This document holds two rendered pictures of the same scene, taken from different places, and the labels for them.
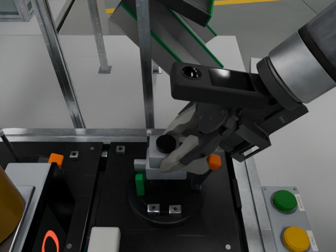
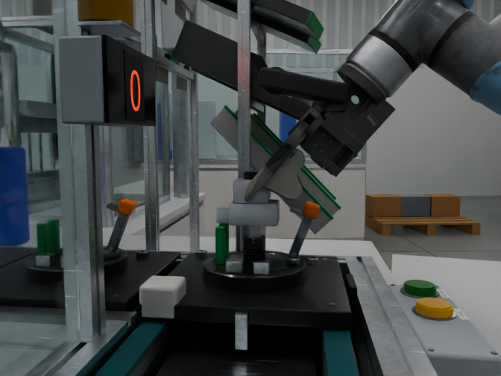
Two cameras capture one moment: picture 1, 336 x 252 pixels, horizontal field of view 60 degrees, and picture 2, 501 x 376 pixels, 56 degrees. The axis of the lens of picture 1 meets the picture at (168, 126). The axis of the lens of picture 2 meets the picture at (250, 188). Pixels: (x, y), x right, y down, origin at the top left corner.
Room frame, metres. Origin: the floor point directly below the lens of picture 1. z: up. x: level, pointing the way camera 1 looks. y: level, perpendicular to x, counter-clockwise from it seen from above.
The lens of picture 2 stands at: (-0.34, -0.06, 1.16)
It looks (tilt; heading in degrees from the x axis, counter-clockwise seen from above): 6 degrees down; 6
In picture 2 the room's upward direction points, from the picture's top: straight up
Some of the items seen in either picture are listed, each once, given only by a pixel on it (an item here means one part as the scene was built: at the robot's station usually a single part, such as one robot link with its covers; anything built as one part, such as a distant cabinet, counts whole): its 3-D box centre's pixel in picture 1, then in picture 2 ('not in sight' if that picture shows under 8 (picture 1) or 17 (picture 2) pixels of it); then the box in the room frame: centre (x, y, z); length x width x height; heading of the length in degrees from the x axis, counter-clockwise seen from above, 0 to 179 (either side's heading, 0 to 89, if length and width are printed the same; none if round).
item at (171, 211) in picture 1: (175, 210); (262, 266); (0.23, -0.01, 1.00); 0.02 x 0.01 x 0.02; 90
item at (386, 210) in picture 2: not in sight; (418, 212); (5.79, -1.53, 0.20); 1.20 x 0.80 x 0.41; 99
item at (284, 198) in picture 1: (284, 201); (419, 291); (0.26, -0.21, 0.96); 0.04 x 0.04 x 0.02
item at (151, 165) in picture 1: (159, 155); (247, 197); (0.28, 0.01, 1.08); 0.08 x 0.04 x 0.07; 90
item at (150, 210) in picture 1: (153, 209); (234, 265); (0.23, 0.02, 1.00); 0.02 x 0.01 x 0.02; 90
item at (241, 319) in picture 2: not in sight; (241, 330); (0.15, 0.00, 0.95); 0.01 x 0.01 x 0.04; 0
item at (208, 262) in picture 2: (166, 188); (254, 268); (0.28, 0.00, 0.98); 0.14 x 0.14 x 0.02
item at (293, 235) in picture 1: (295, 240); (434, 311); (0.19, -0.21, 0.96); 0.04 x 0.04 x 0.02
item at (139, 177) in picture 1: (140, 185); (220, 245); (0.26, 0.05, 1.01); 0.01 x 0.01 x 0.05; 0
